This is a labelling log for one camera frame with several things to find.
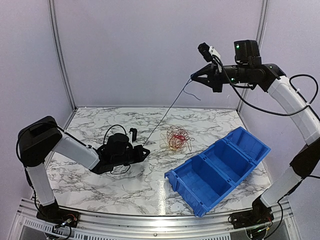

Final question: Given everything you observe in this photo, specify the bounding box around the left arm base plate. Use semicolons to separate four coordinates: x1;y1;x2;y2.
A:
36;208;80;228

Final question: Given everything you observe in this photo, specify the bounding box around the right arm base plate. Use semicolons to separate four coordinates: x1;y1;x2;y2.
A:
228;209;274;229

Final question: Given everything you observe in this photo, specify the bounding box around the aluminium front frame rail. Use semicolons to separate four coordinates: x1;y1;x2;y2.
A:
8;198;302;240

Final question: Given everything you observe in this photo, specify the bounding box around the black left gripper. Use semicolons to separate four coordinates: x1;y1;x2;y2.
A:
112;144;150;167

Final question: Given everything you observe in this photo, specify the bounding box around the blue three-compartment bin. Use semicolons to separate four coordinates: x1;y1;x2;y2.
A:
164;127;271;217

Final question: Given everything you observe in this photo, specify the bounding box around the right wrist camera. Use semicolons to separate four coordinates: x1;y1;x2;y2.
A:
197;42;221;63

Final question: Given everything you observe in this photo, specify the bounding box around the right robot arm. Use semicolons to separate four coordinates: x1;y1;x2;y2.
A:
190;40;320;224

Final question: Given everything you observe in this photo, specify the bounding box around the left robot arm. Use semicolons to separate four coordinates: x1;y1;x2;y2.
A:
15;116;150;223

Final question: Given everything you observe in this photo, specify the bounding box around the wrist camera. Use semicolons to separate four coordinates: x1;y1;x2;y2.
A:
127;128;138;144
197;42;221;63

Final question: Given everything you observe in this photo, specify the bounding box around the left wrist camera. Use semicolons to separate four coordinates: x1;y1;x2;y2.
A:
127;128;138;144

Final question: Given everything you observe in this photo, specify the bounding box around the red tangled wire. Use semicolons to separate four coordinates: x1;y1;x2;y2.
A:
167;131;188;149

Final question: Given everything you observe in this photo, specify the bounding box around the yellow tangled wire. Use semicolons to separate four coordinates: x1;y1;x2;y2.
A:
159;136;195;154

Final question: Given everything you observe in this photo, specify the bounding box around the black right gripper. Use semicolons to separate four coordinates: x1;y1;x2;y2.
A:
191;60;252;92

